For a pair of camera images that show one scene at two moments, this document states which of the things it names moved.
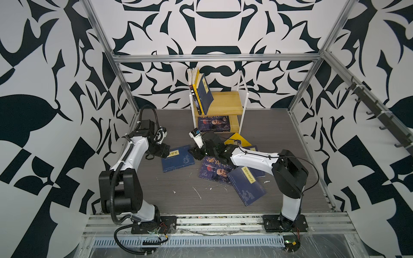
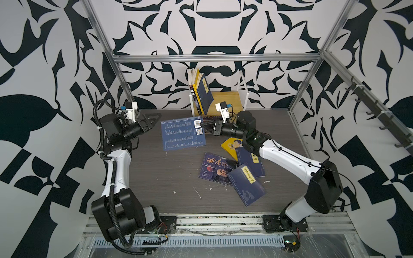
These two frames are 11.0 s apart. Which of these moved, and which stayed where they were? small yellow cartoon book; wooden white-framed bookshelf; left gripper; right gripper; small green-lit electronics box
Moved: left gripper; right gripper
Stayed: wooden white-framed bookshelf; small yellow cartoon book; small green-lit electronics box
